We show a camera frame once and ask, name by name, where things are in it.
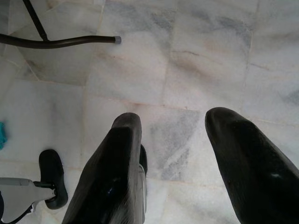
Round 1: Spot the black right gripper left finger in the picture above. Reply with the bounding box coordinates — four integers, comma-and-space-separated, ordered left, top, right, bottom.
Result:
62, 112, 142, 224

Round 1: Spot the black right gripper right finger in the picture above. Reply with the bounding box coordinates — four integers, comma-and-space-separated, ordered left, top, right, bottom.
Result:
205, 107, 299, 224

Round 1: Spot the black robot right foot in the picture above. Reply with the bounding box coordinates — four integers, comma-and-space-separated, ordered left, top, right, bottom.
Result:
139, 144, 148, 175

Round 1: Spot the black robot foot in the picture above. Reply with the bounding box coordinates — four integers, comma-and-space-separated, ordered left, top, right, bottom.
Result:
139, 144, 148, 175
38, 149, 69, 210

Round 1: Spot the grey robot right leg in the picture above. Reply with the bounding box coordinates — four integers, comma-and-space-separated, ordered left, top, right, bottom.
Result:
137, 164, 148, 224

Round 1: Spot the grey robot leg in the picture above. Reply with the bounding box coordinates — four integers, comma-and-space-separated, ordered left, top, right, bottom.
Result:
0, 177, 57, 224
137, 164, 148, 224

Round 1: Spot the black robot left foot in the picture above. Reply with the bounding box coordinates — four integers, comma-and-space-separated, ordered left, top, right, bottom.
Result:
38, 149, 69, 210

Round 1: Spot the grey robot left leg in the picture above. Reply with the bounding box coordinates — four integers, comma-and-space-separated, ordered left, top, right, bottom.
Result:
0, 177, 57, 224

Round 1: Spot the small blue toy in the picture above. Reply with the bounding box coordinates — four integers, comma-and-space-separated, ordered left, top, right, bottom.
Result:
0, 120, 7, 150

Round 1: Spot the black metal table leg frame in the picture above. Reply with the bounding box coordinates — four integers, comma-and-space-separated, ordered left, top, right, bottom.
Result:
0, 0, 122, 49

